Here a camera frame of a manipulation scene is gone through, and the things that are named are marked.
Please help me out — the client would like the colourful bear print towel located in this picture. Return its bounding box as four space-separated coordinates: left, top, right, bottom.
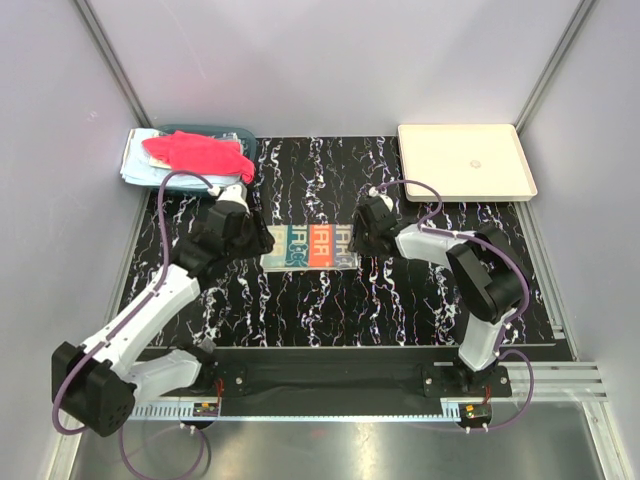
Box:
260 224 359 272

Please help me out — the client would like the red towel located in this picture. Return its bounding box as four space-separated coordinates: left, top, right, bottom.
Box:
142 131 255 183

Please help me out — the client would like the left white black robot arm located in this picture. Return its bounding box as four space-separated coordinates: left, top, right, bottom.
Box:
51 200 274 437

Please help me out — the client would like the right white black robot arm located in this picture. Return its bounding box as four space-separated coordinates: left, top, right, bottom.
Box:
349 195 530 397

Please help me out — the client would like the black marble pattern mat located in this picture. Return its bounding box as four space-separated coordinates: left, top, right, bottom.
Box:
107 135 559 349

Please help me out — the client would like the teal plastic basket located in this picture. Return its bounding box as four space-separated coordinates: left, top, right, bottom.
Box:
141 130 256 196

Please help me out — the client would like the light blue towel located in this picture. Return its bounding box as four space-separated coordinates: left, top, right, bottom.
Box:
120 128 248 195

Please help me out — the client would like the cream plastic tray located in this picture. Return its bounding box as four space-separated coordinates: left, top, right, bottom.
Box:
398 124 538 203

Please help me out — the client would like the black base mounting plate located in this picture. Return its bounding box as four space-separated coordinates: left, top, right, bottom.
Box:
165 346 507 398

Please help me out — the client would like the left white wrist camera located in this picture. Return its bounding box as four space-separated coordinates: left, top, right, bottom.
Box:
207 183 249 211

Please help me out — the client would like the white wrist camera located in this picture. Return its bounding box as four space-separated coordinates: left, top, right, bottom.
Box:
207 183 249 211
368 187 394 213

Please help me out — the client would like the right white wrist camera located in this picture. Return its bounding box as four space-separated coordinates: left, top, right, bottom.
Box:
368 187 394 213

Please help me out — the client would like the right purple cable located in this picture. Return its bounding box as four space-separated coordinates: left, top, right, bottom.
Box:
367 179 536 434

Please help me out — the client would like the purple cable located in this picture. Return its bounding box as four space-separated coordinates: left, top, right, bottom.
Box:
367 179 536 434
52 170 221 476

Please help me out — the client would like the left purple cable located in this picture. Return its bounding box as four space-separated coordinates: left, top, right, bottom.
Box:
52 170 221 476

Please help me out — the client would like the aluminium rail with slots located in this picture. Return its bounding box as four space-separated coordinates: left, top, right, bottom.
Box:
106 363 607 432

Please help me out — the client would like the left aluminium frame post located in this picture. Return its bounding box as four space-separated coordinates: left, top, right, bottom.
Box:
70 0 152 128

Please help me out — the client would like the aluminium frame post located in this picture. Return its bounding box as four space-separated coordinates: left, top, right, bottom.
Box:
514 0 599 134
70 0 152 128

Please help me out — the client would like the right aluminium frame post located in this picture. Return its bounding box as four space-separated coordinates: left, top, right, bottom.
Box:
514 0 599 134

